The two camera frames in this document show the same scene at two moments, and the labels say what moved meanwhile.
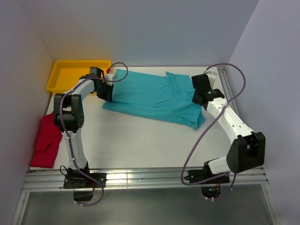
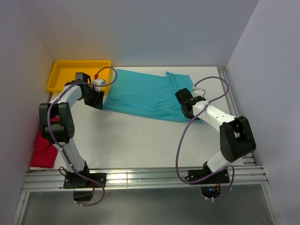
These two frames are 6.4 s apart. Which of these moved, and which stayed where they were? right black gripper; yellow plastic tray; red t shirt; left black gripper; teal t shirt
Moved: right black gripper; left black gripper
Stayed: yellow plastic tray; teal t shirt; red t shirt
